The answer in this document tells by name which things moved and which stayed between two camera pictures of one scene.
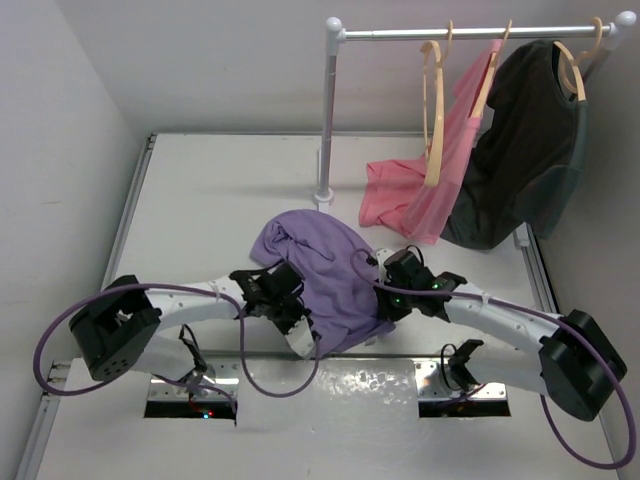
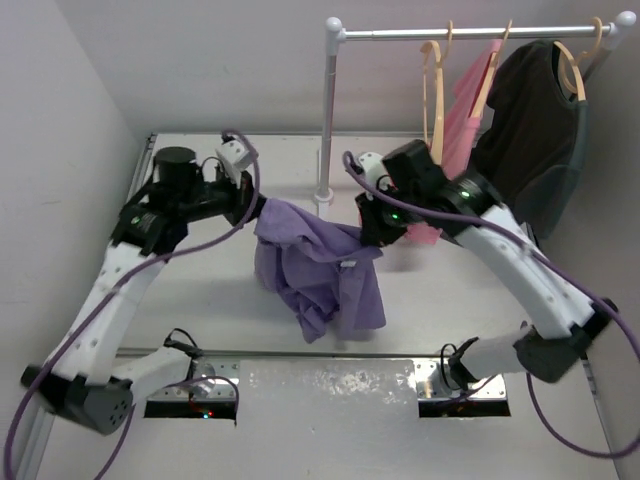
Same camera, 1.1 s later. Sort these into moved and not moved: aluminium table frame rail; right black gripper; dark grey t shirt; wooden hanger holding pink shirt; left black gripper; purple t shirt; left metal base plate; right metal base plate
Moved: right black gripper; purple t shirt; left black gripper
Not moved: right metal base plate; dark grey t shirt; aluminium table frame rail; left metal base plate; wooden hanger holding pink shirt
